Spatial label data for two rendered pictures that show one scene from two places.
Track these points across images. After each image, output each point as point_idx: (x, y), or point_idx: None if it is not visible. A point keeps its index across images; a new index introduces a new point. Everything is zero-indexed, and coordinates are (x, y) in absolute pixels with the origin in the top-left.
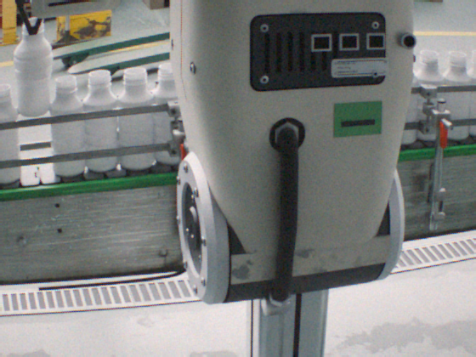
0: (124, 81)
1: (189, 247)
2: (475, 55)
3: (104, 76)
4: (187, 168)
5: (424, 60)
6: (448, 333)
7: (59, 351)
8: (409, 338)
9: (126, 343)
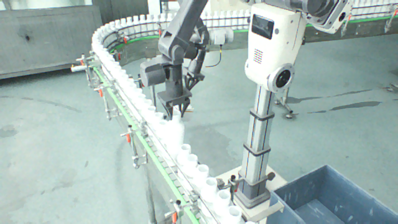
0: (158, 121)
1: (277, 86)
2: (113, 61)
3: (166, 120)
4: (284, 67)
5: (120, 70)
6: (9, 205)
7: None
8: (5, 220)
9: None
